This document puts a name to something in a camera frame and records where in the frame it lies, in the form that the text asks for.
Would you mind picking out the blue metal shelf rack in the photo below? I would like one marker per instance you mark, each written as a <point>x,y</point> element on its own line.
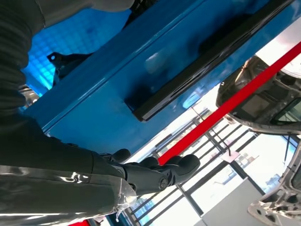
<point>105,103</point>

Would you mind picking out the blue plastic tray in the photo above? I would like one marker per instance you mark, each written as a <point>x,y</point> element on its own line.
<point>78,34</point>

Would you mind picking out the small black bracket part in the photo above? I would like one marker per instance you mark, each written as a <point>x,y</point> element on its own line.
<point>68,64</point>

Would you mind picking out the red barrier tape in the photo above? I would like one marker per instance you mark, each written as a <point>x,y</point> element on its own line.
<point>234,103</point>

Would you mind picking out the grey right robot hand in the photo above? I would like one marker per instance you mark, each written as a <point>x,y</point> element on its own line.
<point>59,187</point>

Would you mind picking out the white car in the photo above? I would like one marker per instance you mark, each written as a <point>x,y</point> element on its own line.
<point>263,93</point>

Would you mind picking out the grey car body frame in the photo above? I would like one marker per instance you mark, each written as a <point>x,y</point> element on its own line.
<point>282,202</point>

